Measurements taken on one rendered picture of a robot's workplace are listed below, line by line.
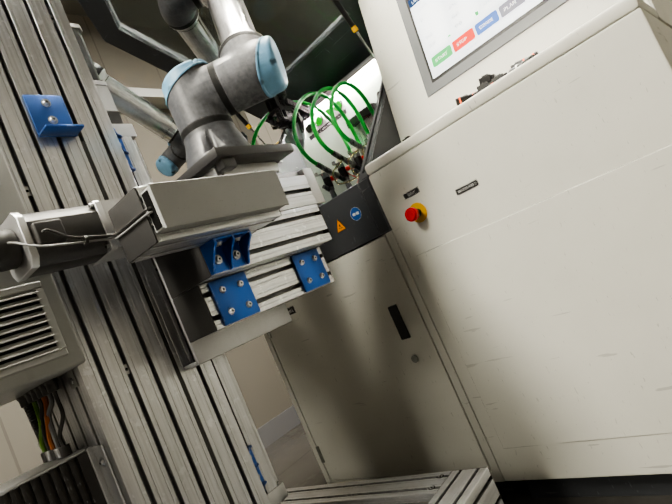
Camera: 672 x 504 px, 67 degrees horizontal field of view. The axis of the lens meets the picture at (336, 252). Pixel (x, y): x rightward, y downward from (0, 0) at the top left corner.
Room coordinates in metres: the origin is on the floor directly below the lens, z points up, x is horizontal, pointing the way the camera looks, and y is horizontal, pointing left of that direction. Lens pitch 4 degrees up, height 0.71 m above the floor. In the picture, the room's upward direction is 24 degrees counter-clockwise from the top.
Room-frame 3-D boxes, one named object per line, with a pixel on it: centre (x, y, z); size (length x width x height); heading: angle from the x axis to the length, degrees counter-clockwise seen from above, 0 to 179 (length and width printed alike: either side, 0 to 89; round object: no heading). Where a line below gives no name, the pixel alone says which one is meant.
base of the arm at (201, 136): (1.08, 0.15, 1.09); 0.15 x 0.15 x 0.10
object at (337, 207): (1.62, 0.09, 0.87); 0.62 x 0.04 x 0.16; 48
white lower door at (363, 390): (1.61, 0.10, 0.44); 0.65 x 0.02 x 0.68; 48
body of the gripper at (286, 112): (1.74, -0.03, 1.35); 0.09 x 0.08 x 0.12; 138
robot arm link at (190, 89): (1.08, 0.14, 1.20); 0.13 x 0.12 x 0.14; 86
